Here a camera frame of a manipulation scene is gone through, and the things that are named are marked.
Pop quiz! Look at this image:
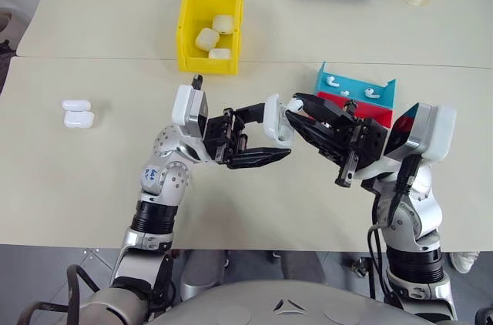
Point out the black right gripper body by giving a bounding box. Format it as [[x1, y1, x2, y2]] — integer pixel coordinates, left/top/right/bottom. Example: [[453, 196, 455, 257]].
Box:
[[322, 99, 388, 188]]

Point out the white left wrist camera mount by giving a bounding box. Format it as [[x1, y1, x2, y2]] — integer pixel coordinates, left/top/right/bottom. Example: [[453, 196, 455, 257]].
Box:
[[171, 84, 211, 138]]

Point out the grey robot torso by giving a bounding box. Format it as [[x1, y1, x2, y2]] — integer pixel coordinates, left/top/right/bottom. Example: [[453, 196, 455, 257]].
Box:
[[144, 278, 428, 325]]

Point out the grey rounded shape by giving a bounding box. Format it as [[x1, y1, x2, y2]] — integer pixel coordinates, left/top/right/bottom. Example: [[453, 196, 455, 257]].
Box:
[[179, 250, 229, 302]]

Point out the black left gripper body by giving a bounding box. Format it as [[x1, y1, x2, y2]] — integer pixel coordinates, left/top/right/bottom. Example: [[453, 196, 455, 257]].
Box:
[[202, 107, 248, 167]]

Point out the white shoe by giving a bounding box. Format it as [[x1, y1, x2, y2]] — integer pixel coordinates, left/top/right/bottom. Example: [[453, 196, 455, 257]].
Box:
[[448, 250, 481, 274]]

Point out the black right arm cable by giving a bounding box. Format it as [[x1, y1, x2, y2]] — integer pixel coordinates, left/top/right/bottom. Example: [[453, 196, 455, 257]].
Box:
[[367, 154, 421, 303]]

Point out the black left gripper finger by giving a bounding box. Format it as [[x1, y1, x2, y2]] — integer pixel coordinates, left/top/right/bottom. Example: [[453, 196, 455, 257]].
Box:
[[232, 102, 268, 125], [226, 146, 293, 170]]

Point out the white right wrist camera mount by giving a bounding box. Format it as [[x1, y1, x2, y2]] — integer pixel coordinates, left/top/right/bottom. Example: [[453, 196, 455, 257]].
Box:
[[354, 101, 458, 182]]

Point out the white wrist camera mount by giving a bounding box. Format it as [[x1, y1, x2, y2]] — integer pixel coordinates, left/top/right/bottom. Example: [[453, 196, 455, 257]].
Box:
[[354, 101, 458, 182], [171, 84, 211, 138]]

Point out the white earbud case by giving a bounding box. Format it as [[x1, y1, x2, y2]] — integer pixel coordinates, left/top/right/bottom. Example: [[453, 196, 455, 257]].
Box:
[[208, 47, 232, 61], [61, 99, 92, 112], [62, 110, 96, 129], [194, 27, 221, 52], [261, 93, 296, 149], [212, 14, 236, 36]]

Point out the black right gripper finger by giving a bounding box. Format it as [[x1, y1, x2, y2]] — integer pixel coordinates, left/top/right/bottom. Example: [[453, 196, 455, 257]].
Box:
[[292, 92, 347, 124], [284, 110, 340, 165]]

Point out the blue plastic tray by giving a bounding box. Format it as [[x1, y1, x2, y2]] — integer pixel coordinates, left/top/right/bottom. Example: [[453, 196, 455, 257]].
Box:
[[314, 61, 397, 111]]

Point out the closed white earbud case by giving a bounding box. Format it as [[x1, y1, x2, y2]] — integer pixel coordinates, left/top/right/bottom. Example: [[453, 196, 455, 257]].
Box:
[[62, 110, 96, 129], [212, 14, 236, 36], [61, 99, 92, 112], [194, 27, 221, 52], [208, 47, 232, 61]]

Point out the red plastic tray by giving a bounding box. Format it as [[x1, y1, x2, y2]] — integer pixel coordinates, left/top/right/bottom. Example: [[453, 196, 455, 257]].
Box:
[[315, 90, 396, 128]]

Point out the yellow plastic bin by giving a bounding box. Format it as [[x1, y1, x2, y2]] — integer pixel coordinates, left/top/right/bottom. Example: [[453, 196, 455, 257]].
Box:
[[176, 0, 244, 75]]

